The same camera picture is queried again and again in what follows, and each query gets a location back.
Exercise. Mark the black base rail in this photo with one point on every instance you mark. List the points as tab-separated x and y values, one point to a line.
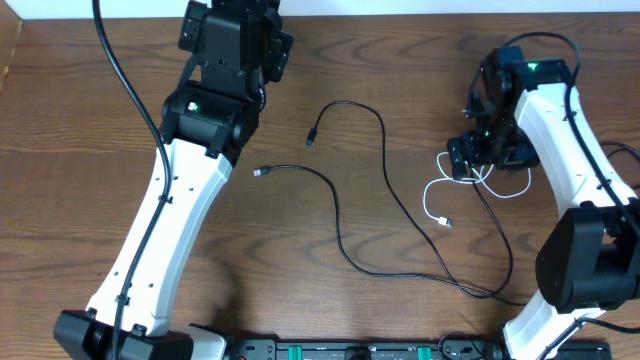
269	349

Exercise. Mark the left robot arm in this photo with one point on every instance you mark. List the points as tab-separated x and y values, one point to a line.
236	48

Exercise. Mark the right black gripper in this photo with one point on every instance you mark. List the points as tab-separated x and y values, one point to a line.
523	156

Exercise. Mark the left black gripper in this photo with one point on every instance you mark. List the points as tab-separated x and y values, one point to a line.
276	52

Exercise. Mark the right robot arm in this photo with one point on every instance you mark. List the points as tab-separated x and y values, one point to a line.
531	116

